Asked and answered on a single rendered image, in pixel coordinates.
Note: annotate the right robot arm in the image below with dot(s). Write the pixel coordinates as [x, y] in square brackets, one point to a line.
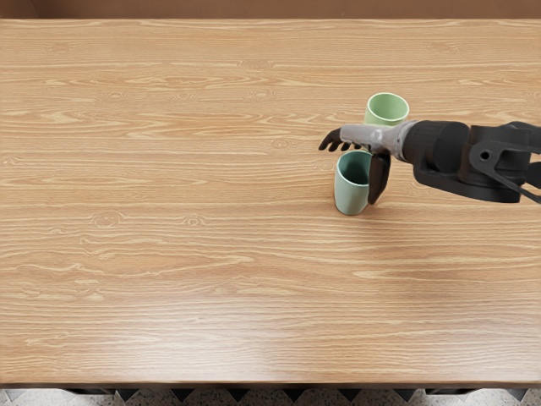
[460, 156]

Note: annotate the teal green cup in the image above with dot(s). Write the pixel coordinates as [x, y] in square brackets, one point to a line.
[350, 186]

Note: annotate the light green cup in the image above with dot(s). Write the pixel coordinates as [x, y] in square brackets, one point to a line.
[385, 108]

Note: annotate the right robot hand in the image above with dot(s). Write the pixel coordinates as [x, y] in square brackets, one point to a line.
[372, 135]

